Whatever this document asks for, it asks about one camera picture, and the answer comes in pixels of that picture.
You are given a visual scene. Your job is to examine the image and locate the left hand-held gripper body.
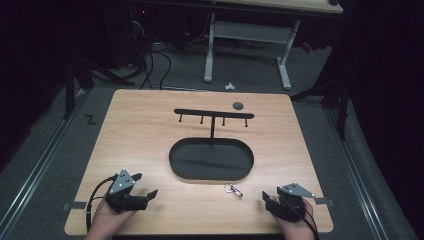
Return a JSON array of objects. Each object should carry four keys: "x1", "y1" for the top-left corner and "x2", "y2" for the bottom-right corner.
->
[{"x1": 104, "y1": 168, "x2": 150, "y2": 213}]

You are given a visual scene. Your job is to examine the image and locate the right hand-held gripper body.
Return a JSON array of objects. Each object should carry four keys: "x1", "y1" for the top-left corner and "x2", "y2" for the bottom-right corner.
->
[{"x1": 273, "y1": 182, "x2": 316, "y2": 223}]

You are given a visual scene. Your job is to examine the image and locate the person's right hand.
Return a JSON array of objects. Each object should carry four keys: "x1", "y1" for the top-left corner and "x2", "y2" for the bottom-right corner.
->
[{"x1": 273, "y1": 198, "x2": 317, "y2": 240}]

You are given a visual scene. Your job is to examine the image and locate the person's left hand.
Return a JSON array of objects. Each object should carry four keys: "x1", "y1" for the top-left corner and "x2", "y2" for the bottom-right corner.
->
[{"x1": 84, "y1": 199, "x2": 137, "y2": 240}]

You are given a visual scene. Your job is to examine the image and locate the silver keyring with clasp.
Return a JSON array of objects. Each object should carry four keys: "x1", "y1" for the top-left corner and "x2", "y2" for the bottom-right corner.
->
[{"x1": 223, "y1": 183, "x2": 245, "y2": 199}]

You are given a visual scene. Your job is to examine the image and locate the black key holder stand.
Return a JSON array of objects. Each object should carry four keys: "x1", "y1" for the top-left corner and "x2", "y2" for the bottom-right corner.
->
[{"x1": 168, "y1": 108, "x2": 255, "y2": 183}]

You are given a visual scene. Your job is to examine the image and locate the black tripod stand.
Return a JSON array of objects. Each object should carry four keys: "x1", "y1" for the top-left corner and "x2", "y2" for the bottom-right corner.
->
[
  {"x1": 62, "y1": 54, "x2": 136, "y2": 120},
  {"x1": 289, "y1": 63, "x2": 353, "y2": 142}
]

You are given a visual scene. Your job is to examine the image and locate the dark computer tower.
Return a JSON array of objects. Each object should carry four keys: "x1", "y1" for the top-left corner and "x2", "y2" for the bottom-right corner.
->
[{"x1": 126, "y1": 4, "x2": 153, "y2": 69}]

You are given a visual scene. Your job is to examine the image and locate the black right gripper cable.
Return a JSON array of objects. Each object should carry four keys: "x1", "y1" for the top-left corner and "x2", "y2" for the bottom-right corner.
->
[{"x1": 287, "y1": 199, "x2": 320, "y2": 240}]

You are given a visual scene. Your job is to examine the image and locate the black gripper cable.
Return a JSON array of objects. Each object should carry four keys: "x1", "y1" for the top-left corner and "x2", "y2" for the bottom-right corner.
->
[
  {"x1": 287, "y1": 199, "x2": 320, "y2": 240},
  {"x1": 85, "y1": 174, "x2": 119, "y2": 232}
]

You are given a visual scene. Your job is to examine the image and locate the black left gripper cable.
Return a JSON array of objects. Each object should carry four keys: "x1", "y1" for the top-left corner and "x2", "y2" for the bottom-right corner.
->
[{"x1": 85, "y1": 174, "x2": 119, "y2": 232}]

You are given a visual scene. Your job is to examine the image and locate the metal floor rail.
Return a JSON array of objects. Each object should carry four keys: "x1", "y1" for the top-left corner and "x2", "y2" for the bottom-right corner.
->
[
  {"x1": 0, "y1": 89, "x2": 88, "y2": 231},
  {"x1": 324, "y1": 108, "x2": 392, "y2": 240}
]

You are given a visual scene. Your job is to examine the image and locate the black floor cables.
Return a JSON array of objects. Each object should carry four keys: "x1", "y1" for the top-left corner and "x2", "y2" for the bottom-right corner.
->
[{"x1": 124, "y1": 39, "x2": 173, "y2": 91}]

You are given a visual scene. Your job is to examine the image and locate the white metal desk frame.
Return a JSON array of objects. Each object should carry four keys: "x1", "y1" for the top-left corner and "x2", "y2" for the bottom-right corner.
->
[{"x1": 203, "y1": 0, "x2": 344, "y2": 91}]

